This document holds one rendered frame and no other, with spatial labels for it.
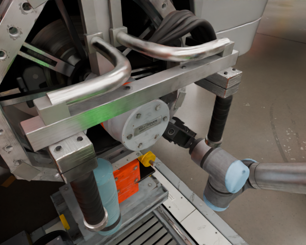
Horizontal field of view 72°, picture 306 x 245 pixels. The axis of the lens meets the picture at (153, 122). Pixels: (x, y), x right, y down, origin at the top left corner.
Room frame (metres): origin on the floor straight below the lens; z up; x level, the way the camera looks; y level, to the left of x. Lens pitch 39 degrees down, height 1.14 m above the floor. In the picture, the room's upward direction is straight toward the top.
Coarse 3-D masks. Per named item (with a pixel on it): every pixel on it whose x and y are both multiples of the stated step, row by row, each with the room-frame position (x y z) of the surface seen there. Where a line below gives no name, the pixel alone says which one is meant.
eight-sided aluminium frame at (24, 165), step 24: (24, 0) 0.38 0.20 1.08; (144, 0) 0.57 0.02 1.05; (168, 0) 0.57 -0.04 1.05; (0, 24) 0.35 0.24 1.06; (24, 24) 0.37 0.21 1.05; (0, 48) 0.34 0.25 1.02; (0, 72) 0.33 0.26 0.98; (168, 96) 0.63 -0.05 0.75; (0, 120) 0.31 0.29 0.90; (0, 144) 0.30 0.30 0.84; (120, 144) 0.52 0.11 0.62; (24, 168) 0.30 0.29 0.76; (48, 168) 0.33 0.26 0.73
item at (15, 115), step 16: (128, 0) 0.64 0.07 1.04; (64, 16) 0.51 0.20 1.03; (128, 16) 0.75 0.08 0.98; (144, 16) 0.66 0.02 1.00; (128, 32) 0.82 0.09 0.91; (144, 32) 0.65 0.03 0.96; (32, 48) 0.46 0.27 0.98; (80, 48) 0.53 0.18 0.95; (128, 48) 0.61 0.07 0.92; (48, 64) 0.47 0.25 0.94; (64, 64) 0.50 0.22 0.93; (80, 64) 0.52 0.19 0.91; (144, 64) 0.75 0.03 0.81; (160, 64) 0.68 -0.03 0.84; (64, 80) 0.51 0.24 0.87; (0, 96) 0.54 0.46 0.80; (16, 96) 0.42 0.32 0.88; (32, 96) 0.44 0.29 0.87; (16, 112) 0.53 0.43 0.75; (16, 128) 0.41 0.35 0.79; (96, 128) 0.61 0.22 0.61; (96, 144) 0.52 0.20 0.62; (112, 144) 0.53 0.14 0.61
